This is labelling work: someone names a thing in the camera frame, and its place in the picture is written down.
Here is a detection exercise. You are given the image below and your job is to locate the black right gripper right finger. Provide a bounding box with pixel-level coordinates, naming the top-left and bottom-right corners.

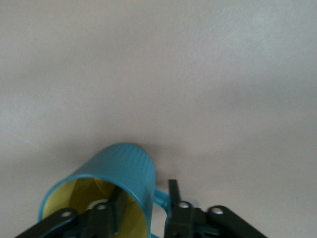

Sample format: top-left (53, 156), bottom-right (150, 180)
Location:
top-left (164, 179), bottom-right (263, 238)

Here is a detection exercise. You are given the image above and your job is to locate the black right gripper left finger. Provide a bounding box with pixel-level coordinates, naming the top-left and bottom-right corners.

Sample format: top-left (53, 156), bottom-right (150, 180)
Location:
top-left (14, 189), bottom-right (124, 238)

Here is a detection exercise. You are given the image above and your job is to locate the teal cup yellow inside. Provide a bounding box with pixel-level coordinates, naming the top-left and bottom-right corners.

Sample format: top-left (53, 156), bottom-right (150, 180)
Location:
top-left (37, 142), bottom-right (174, 238)

